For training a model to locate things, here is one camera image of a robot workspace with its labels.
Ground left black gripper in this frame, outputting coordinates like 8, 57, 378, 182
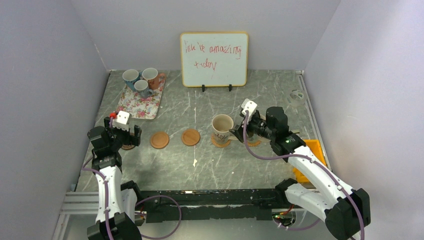
103, 117, 141, 151

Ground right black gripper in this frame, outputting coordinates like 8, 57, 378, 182
229, 111, 276, 143

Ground dark walnut wooden coaster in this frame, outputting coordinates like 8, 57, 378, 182
121, 143, 135, 151

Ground light wooden coaster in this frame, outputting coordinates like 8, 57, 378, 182
181, 128, 201, 146
149, 131, 170, 149

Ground woven rattan coaster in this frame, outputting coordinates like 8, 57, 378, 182
247, 140, 262, 147
210, 134, 231, 148

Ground cream coral pattern mug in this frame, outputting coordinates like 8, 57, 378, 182
211, 114, 234, 145

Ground teal blue mug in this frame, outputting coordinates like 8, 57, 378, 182
122, 69, 141, 92

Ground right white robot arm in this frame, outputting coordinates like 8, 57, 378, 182
229, 99, 371, 240

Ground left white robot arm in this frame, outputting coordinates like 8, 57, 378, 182
82, 111, 143, 240

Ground floral serving tray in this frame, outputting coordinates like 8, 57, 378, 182
116, 73, 167, 120

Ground clear tape roll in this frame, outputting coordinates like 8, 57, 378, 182
287, 88, 308, 108

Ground yellow orange object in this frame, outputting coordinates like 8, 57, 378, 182
293, 139, 328, 184

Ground small light blue mug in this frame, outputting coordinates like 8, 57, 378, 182
134, 79, 154, 99

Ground black whiteboard stand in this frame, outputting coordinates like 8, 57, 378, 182
201, 84, 233, 92

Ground orange floral mug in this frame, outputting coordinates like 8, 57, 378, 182
141, 67, 167, 90

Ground yellow framed whiteboard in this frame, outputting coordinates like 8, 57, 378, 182
180, 32, 249, 88

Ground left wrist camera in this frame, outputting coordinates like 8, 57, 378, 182
109, 110, 131, 132

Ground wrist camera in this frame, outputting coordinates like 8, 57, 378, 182
240, 98, 258, 124
109, 110, 131, 132

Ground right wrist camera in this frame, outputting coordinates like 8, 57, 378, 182
240, 98, 258, 124

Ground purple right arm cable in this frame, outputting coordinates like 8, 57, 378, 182
242, 110, 366, 240

